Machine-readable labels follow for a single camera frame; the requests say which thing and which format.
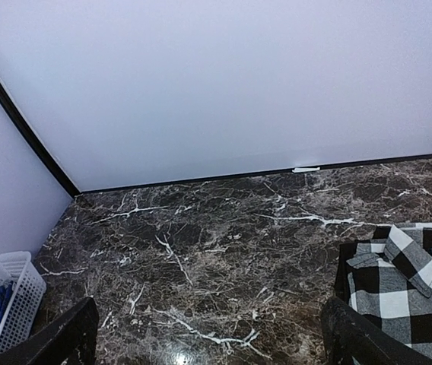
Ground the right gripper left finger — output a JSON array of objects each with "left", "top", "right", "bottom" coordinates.
[{"left": 0, "top": 297, "right": 99, "bottom": 364}]

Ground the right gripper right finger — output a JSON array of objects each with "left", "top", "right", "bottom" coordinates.
[{"left": 320, "top": 297, "right": 432, "bottom": 364}]

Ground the black white plaid shirt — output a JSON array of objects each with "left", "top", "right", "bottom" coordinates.
[{"left": 342, "top": 223, "right": 432, "bottom": 359}]

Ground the grey plastic laundry basket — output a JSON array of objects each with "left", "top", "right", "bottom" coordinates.
[{"left": 0, "top": 251, "right": 46, "bottom": 354}]

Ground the left black frame post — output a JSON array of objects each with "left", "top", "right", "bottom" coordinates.
[{"left": 0, "top": 81, "right": 81, "bottom": 198}]

